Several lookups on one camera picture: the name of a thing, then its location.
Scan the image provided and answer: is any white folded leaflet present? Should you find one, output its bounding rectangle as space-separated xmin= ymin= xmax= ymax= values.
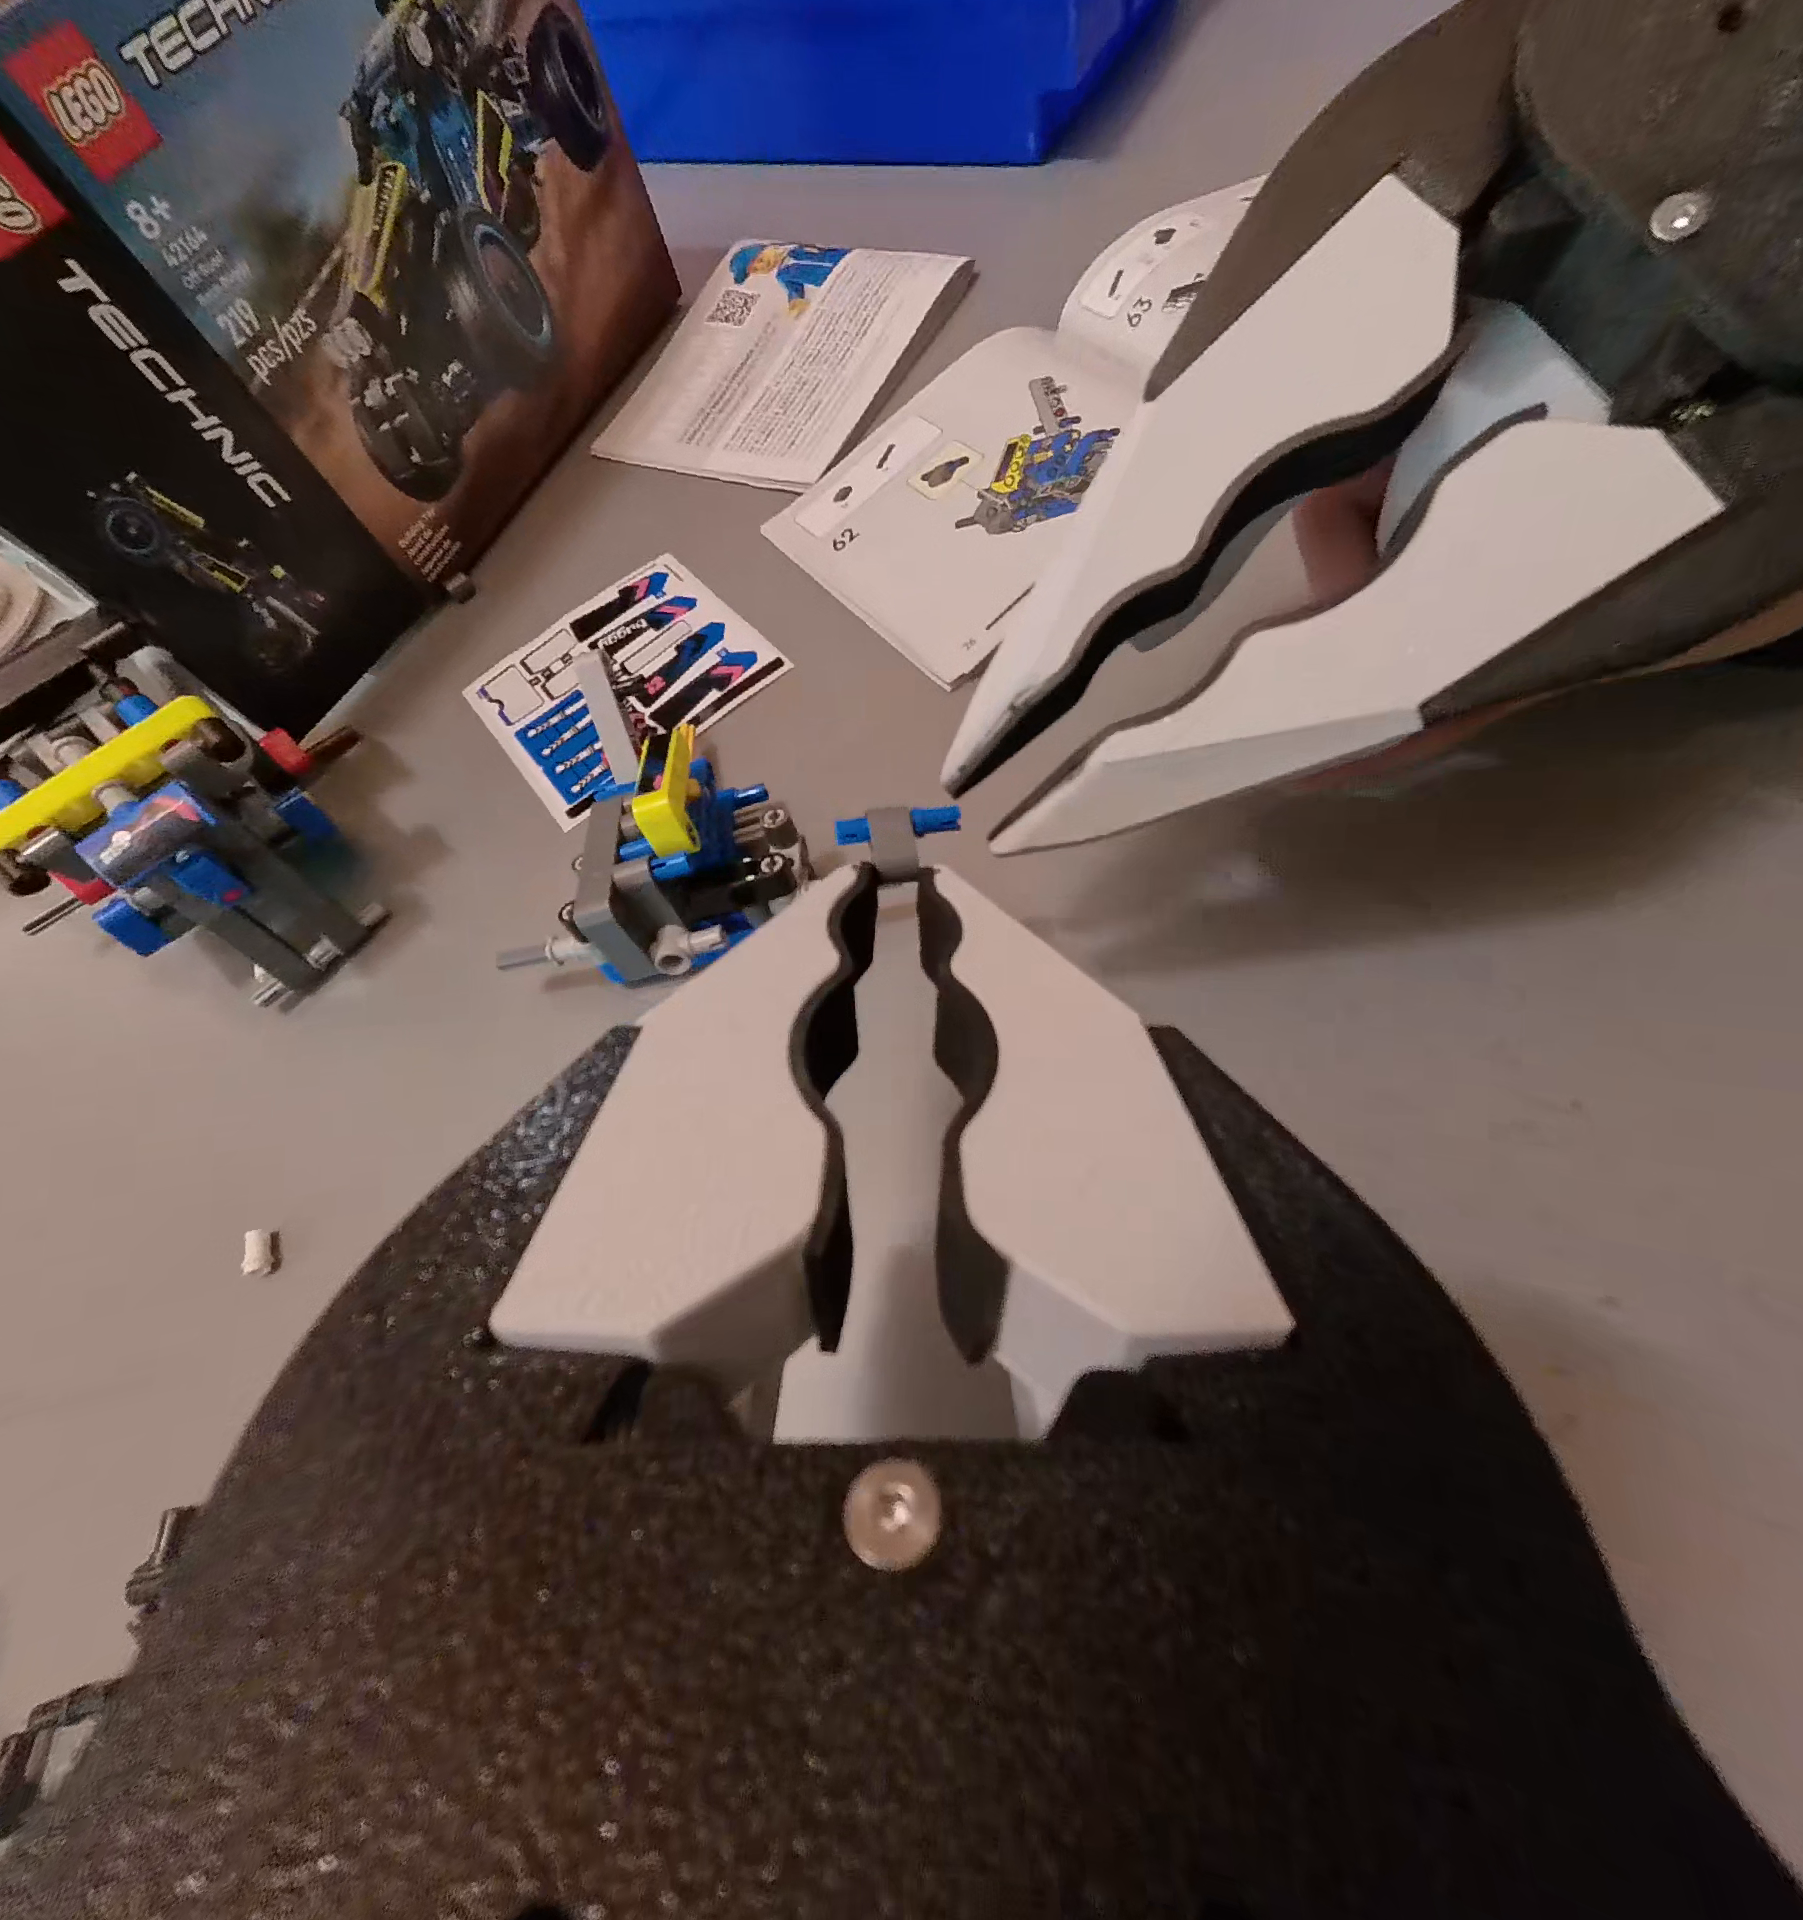
xmin=592 ymin=240 xmax=981 ymax=493

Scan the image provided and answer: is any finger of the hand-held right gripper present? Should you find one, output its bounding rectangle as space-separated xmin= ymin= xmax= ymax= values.
xmin=941 ymin=172 xmax=1476 ymax=800
xmin=984 ymin=421 xmax=1732 ymax=859

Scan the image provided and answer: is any pile of loose lego pieces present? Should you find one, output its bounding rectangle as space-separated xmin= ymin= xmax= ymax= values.
xmin=0 ymin=1504 xmax=196 ymax=1862

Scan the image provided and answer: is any instruction booklet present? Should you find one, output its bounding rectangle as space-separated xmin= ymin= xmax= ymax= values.
xmin=762 ymin=177 xmax=1276 ymax=697

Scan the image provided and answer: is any lego assembly with dark frame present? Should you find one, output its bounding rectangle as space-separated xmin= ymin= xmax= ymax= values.
xmin=0 ymin=688 xmax=395 ymax=1010

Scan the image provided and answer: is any blue plastic bin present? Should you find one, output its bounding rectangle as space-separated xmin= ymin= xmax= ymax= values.
xmin=579 ymin=0 xmax=1178 ymax=169

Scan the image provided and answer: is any lego assembly with yellow axle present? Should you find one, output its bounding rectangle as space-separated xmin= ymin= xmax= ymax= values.
xmin=497 ymin=726 xmax=822 ymax=992

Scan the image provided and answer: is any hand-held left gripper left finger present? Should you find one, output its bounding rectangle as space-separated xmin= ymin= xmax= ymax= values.
xmin=486 ymin=865 xmax=881 ymax=1444

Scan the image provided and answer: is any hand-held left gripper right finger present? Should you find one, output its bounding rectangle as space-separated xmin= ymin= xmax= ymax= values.
xmin=913 ymin=867 xmax=1300 ymax=1444

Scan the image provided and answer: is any lego set box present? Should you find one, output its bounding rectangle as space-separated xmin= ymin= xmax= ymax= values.
xmin=0 ymin=0 xmax=685 ymax=739

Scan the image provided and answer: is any sticker sheet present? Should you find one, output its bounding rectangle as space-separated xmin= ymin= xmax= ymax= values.
xmin=463 ymin=553 xmax=795 ymax=832

